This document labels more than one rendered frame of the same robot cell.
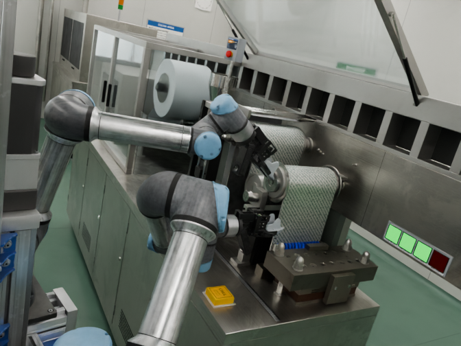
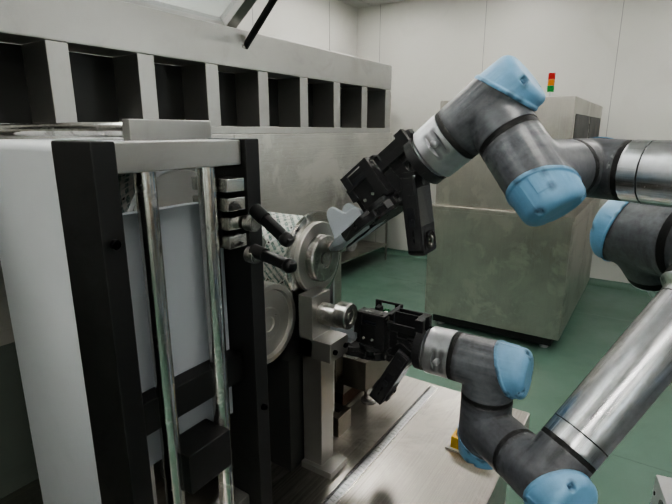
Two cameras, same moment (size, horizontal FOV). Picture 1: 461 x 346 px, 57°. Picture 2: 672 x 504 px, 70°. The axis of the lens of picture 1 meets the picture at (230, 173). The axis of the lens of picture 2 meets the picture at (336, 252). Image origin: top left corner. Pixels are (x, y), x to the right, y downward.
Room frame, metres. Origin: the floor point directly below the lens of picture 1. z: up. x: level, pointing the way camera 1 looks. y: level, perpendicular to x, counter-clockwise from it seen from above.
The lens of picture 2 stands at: (1.73, 0.53, 1.45)
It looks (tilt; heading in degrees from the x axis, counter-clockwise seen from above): 14 degrees down; 246
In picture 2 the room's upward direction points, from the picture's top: straight up
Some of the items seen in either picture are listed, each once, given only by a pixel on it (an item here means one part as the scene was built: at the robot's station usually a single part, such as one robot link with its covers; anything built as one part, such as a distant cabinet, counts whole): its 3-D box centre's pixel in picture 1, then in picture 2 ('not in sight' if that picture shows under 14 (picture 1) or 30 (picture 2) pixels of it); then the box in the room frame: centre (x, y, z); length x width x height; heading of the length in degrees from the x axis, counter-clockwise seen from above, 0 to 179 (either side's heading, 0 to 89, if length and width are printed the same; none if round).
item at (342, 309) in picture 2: (247, 195); (345, 315); (1.45, -0.08, 1.18); 0.04 x 0.02 x 0.04; 33
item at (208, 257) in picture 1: (197, 252); (490, 431); (1.26, 0.05, 1.01); 0.11 x 0.08 x 0.11; 84
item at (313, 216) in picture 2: (276, 182); (314, 256); (1.46, -0.17, 1.25); 0.15 x 0.01 x 0.15; 33
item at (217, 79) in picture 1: (223, 81); not in sight; (2.12, 0.14, 1.50); 0.14 x 0.14 x 0.06
